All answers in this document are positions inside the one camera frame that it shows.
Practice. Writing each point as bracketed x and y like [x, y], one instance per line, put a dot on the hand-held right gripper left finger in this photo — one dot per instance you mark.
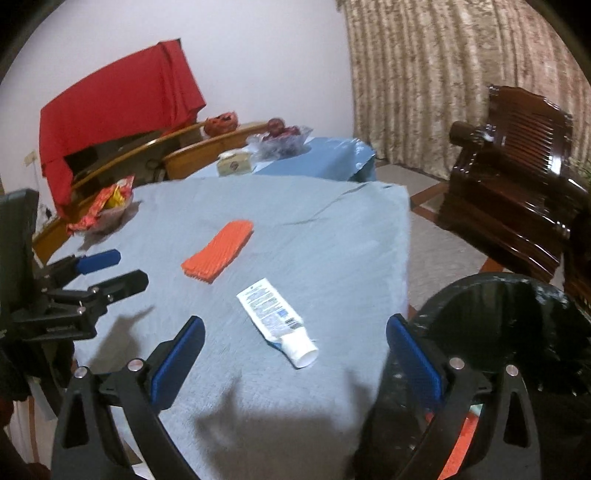
[178, 364]

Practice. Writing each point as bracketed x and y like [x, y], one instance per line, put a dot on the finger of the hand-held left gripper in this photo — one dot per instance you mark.
[124, 284]
[99, 259]

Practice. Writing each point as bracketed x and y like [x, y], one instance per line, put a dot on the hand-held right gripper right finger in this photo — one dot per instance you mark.
[415, 364]

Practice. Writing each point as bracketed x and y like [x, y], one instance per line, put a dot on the black trash bin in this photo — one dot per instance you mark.
[508, 314]

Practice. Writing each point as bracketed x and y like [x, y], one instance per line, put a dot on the white toothpaste tube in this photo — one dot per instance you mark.
[270, 309]

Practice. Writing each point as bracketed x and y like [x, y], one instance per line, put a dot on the red yellow snack bag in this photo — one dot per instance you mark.
[106, 207]

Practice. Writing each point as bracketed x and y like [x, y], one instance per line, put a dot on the light wooden chair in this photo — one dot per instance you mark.
[198, 157]
[111, 161]

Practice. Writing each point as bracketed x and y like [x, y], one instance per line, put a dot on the red cloth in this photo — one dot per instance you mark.
[115, 106]

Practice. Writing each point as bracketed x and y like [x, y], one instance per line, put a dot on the small cream box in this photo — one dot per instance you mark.
[234, 164]

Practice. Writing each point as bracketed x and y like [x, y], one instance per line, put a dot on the orange plastic bag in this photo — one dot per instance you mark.
[221, 123]

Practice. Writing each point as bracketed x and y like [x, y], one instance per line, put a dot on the dark wooden armchair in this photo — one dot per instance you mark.
[508, 184]

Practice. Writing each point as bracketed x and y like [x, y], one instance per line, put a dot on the plastic bag of red apples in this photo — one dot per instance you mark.
[279, 138]

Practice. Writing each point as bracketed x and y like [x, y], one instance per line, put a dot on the blue tablecloth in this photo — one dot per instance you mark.
[323, 157]

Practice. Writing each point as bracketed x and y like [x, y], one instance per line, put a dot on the beige patterned curtain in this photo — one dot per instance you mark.
[438, 69]

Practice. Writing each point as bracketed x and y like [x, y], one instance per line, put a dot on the white wall socket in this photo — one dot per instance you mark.
[31, 159]

